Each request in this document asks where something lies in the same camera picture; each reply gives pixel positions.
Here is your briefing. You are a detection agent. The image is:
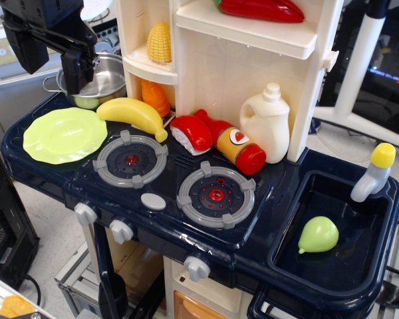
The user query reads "grey stove knob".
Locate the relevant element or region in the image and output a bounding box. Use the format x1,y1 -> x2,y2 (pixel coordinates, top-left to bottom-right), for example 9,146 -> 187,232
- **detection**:
109,219 -> 134,245
74,203 -> 98,226
184,256 -> 210,282

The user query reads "red toy ketchup bottle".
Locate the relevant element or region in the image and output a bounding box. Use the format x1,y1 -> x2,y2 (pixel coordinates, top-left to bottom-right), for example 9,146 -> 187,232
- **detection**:
194,109 -> 267,175

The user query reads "green toy pear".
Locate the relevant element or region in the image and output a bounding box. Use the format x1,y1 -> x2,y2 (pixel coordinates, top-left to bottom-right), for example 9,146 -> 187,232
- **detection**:
298,216 -> 339,254

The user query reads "white toy detergent jug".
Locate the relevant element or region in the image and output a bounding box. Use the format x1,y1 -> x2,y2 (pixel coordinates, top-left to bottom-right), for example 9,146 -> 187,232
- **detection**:
239,82 -> 290,164

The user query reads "dark blue toy kitchen counter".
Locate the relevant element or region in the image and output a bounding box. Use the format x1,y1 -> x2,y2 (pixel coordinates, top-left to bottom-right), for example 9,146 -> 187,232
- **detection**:
0,91 -> 399,319

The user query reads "right grey stove burner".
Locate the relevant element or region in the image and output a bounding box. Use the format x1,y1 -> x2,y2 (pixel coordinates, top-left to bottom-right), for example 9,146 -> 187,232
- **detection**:
176,161 -> 256,229

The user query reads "stainless steel pot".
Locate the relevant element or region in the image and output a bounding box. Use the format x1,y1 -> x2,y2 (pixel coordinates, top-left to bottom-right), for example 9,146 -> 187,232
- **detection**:
43,53 -> 126,110

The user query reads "dark blue hanging ladle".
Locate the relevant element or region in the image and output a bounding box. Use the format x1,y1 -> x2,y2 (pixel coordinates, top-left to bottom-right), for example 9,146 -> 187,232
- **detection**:
94,223 -> 128,318

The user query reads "left grey stove burner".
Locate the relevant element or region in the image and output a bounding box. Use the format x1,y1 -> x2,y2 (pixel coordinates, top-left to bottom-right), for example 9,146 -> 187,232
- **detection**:
92,130 -> 169,189

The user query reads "cream toy kitchen shelf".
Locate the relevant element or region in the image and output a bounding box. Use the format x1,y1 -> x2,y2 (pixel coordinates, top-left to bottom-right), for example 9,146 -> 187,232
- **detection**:
115,1 -> 343,161

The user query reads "orange toy carrot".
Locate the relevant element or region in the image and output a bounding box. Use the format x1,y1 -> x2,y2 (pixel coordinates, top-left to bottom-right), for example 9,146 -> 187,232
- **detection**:
141,79 -> 170,117

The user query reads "black computer case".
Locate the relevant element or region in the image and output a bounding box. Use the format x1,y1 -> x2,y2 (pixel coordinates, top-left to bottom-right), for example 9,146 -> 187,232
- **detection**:
0,156 -> 40,290

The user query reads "yellow toy banana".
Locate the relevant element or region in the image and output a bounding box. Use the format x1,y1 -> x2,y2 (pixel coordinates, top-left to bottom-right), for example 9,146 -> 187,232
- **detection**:
96,97 -> 168,143

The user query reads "grey oval button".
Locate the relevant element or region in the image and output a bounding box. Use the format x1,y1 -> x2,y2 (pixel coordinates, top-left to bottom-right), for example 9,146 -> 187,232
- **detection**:
140,193 -> 166,211

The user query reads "grey stove burner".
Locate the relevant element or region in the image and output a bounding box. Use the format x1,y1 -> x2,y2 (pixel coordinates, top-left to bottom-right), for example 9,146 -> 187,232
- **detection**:
92,130 -> 169,189
176,161 -> 256,229

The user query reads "red toy chili pepper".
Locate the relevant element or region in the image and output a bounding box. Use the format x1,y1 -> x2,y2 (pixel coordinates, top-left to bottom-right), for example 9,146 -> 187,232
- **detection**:
213,0 -> 305,23

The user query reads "grey yellow toy faucet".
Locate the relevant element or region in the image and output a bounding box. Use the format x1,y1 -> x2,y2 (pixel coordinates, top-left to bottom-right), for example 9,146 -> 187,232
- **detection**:
350,142 -> 396,203

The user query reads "white stand frame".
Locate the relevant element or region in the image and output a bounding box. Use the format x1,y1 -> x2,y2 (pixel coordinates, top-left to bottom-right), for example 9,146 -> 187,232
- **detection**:
313,1 -> 399,147

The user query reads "right grey stove knob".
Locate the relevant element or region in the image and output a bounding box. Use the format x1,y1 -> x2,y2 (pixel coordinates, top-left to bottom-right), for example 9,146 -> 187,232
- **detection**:
184,256 -> 210,282

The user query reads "light green plastic plate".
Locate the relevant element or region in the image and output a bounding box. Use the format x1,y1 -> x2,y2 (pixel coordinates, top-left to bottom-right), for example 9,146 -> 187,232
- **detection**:
23,107 -> 108,165

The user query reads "yellow toy corn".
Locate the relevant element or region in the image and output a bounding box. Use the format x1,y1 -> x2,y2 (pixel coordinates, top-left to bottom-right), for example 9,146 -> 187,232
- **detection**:
147,22 -> 172,63

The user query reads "left grey stove knob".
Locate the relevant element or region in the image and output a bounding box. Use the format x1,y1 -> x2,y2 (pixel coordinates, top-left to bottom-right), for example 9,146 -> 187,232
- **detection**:
74,203 -> 98,226

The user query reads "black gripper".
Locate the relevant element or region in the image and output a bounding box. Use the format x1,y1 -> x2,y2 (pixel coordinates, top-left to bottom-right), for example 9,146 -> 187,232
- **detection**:
0,1 -> 98,94

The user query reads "red white toy sushi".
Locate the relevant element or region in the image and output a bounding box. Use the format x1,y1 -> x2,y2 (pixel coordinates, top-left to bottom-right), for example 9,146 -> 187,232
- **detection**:
170,115 -> 213,156

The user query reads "grey dishwasher toy appliance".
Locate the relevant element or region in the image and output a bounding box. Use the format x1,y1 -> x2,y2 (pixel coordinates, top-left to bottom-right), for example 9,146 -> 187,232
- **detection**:
0,0 -> 87,134

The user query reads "middle grey stove knob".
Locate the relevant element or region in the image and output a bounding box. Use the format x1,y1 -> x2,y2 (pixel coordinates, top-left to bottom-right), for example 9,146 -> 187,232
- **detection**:
109,219 -> 134,245

